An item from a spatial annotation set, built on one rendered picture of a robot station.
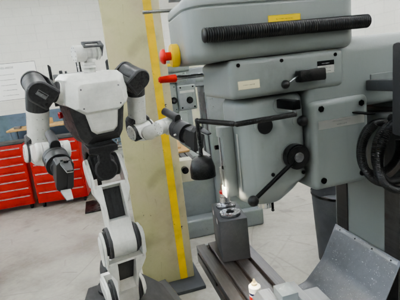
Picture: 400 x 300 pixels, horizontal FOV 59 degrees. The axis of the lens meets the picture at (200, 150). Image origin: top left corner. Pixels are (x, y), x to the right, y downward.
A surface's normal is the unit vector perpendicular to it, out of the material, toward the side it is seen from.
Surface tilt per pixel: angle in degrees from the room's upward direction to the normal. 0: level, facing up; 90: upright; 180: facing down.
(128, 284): 31
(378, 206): 90
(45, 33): 90
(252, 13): 90
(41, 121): 111
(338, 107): 90
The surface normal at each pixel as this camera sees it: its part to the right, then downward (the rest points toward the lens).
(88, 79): 0.38, -0.55
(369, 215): -0.95, 0.17
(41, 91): 0.52, 0.46
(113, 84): 0.61, 0.18
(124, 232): 0.36, -0.28
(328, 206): -0.65, 0.29
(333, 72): 0.28, 0.18
